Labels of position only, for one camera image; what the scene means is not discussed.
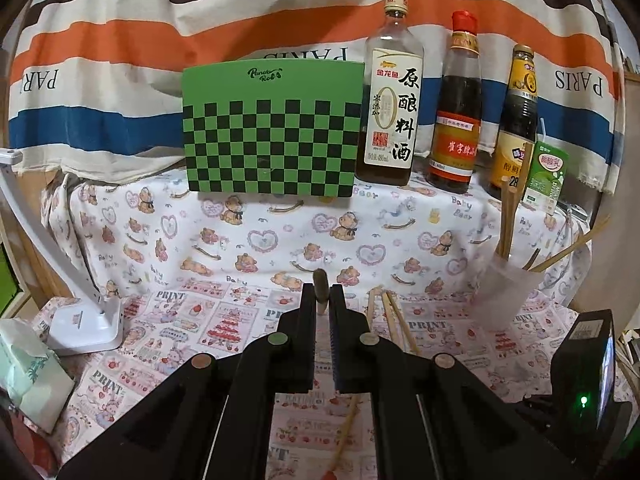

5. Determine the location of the red cap sauce bottle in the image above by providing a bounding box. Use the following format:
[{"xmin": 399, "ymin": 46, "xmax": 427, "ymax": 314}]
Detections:
[{"xmin": 426, "ymin": 10, "xmax": 485, "ymax": 195}]

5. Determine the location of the white desk lamp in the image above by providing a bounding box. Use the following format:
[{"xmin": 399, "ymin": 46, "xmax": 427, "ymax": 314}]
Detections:
[{"xmin": 0, "ymin": 147, "xmax": 125, "ymax": 357}]

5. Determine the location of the green tissue pack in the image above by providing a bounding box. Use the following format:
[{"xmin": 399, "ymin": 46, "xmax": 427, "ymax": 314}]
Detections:
[{"xmin": 0, "ymin": 317, "xmax": 76, "ymax": 433}]

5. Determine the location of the striped cloth backdrop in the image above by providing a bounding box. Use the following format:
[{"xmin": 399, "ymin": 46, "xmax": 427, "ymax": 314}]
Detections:
[{"xmin": 0, "ymin": 0, "xmax": 631, "ymax": 196}]

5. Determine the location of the wooden frame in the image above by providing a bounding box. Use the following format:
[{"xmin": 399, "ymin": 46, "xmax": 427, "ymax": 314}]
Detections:
[{"xmin": 0, "ymin": 200, "xmax": 57, "ymax": 313}]

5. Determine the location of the yellow label dark sauce bottle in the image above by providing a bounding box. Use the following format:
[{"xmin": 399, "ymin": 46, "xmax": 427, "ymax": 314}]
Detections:
[{"xmin": 487, "ymin": 44, "xmax": 540, "ymax": 200}]

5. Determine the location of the clear plastic cup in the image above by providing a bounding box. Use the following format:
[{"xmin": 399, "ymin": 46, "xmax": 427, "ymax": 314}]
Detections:
[{"xmin": 472, "ymin": 252, "xmax": 546, "ymax": 331}]

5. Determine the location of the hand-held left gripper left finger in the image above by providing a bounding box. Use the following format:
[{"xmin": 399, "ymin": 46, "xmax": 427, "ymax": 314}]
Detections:
[{"xmin": 56, "ymin": 282, "xmax": 317, "ymax": 480}]

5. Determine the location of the clear cooking wine bottle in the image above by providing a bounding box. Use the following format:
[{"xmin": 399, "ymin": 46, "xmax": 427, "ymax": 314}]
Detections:
[{"xmin": 354, "ymin": 0, "xmax": 425, "ymax": 186}]

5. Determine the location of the green drink carton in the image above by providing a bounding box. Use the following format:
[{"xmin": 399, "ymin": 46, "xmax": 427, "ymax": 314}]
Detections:
[{"xmin": 522, "ymin": 119, "xmax": 571, "ymax": 217}]

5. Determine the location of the green checkered box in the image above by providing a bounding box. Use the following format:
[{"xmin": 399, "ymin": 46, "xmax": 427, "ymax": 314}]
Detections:
[{"xmin": 181, "ymin": 59, "xmax": 366, "ymax": 200}]

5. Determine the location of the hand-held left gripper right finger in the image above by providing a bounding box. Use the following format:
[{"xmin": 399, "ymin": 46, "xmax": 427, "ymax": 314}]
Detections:
[{"xmin": 330, "ymin": 284, "xmax": 584, "ymax": 480}]

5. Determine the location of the pink print tablecloth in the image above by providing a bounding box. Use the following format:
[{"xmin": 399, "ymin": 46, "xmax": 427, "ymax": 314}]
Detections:
[{"xmin": 30, "ymin": 280, "xmax": 631, "ymax": 480}]

